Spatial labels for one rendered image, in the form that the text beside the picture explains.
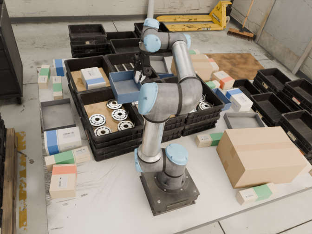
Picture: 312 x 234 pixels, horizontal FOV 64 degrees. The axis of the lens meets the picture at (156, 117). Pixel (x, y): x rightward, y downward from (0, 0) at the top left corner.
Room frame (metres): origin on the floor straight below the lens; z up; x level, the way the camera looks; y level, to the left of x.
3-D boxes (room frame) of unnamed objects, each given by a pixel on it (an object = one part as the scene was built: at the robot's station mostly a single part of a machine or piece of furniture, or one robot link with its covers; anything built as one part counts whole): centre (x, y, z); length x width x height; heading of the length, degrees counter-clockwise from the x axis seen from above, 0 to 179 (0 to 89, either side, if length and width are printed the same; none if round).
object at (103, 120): (1.06, 0.35, 0.86); 0.10 x 0.10 x 0.01
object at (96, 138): (1.10, 0.29, 0.92); 0.40 x 0.30 x 0.02; 33
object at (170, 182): (0.78, -0.14, 0.85); 0.15 x 0.15 x 0.10
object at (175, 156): (0.78, -0.13, 0.97); 0.13 x 0.12 x 0.14; 102
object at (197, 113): (1.42, -0.22, 0.92); 0.40 x 0.30 x 0.02; 33
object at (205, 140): (1.19, -0.42, 0.73); 0.24 x 0.06 x 0.06; 111
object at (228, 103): (1.62, -0.46, 0.74); 0.20 x 0.15 x 0.07; 32
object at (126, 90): (1.13, 0.20, 1.10); 0.20 x 0.15 x 0.07; 27
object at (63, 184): (0.69, 0.43, 0.74); 0.16 x 0.12 x 0.07; 16
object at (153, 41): (1.11, 0.07, 1.42); 0.11 x 0.11 x 0.08; 12
